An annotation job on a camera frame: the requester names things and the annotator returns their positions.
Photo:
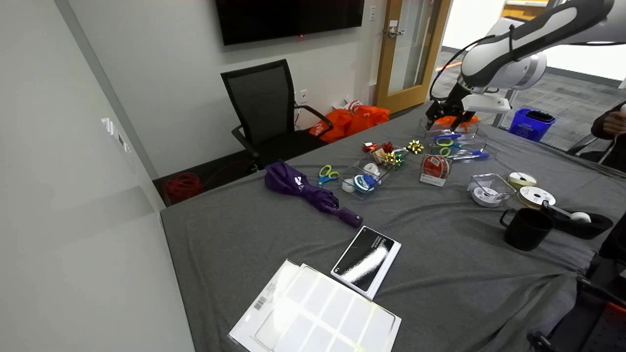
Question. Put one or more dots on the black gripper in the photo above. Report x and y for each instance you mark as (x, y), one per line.
(451, 98)

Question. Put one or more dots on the red ribbon tape roll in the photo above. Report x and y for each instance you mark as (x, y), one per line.
(435, 165)

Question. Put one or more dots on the dark sleeved forearm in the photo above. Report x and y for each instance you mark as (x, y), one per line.
(617, 153)

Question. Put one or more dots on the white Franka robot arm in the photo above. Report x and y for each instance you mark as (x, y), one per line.
(521, 52)

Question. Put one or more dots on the clear container with orange cloth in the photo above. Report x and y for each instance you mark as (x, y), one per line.
(457, 134)

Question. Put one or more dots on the long clear pen container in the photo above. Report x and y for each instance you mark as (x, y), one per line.
(466, 151)

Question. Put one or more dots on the clear container with white ribbon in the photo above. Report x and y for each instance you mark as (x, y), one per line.
(490, 188)

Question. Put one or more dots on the white ribbon roll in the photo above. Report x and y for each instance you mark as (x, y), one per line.
(486, 194)

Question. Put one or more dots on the small white ribbon spool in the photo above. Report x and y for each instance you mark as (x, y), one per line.
(521, 179)

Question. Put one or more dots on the blue ribbon roll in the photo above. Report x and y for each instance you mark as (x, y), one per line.
(365, 183)

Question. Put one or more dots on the clear container with blue ribbon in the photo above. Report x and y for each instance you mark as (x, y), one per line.
(363, 183)

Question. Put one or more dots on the large white ribbon spool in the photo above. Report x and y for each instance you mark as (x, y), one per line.
(537, 196)

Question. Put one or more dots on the black tape dispenser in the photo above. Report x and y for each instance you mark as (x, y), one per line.
(584, 226)

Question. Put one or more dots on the bare person hand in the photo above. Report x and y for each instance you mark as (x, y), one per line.
(615, 122)

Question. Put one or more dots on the orange plastic object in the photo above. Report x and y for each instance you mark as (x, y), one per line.
(451, 122)

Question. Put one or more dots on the colourful scissors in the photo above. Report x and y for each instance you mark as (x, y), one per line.
(445, 145)

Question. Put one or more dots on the blue pens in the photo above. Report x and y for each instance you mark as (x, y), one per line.
(470, 155)

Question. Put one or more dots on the yellow black gift bow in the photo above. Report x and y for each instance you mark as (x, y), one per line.
(415, 147)

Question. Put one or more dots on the small red-white package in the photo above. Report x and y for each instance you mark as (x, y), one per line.
(431, 181)

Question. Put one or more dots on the gold green gift bows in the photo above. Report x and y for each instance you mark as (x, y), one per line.
(392, 159)

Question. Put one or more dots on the blue bin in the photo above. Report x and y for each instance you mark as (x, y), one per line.
(529, 124)

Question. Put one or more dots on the red gift bow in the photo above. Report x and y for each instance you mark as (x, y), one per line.
(370, 147)

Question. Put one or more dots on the wooden door with glass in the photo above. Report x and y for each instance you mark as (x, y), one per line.
(384, 65)

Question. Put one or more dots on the orange bag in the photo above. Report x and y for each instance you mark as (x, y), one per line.
(349, 122)

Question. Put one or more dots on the black mug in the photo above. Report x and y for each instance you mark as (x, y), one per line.
(527, 229)

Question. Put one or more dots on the green blue scissors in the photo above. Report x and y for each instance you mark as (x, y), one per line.
(327, 173)

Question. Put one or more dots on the grey table cloth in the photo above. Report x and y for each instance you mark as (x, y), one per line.
(457, 274)

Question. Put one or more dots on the purple folded umbrella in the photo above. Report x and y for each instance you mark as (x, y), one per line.
(306, 188)

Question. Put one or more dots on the black tablet box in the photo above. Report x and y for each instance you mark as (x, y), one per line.
(365, 261)

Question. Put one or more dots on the black office chair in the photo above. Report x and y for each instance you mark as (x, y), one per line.
(265, 108)

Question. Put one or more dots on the white label sheet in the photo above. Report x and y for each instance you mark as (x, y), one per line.
(314, 316)

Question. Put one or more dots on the white wall outlet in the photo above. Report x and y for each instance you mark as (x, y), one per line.
(304, 95)

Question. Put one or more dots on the black wall television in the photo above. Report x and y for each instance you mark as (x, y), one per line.
(286, 18)

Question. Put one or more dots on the white wall switch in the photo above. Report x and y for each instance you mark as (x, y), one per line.
(108, 126)

